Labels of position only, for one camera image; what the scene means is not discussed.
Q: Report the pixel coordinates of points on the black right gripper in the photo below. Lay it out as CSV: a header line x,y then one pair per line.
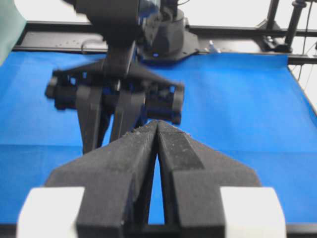
x,y
96,91

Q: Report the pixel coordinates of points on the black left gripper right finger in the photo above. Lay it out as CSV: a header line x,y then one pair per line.
x,y
191,176

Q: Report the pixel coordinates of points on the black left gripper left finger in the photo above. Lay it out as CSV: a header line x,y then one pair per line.
x,y
117,179

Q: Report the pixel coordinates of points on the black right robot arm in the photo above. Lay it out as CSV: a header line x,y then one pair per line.
x,y
122,23

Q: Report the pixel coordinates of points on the blue table mat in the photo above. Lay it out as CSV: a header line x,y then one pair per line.
x,y
246,106

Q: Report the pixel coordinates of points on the black aluminium frame rail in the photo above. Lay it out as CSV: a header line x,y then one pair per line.
x,y
169,45

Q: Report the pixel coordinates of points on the black camera stand pole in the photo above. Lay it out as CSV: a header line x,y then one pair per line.
x,y
298,6

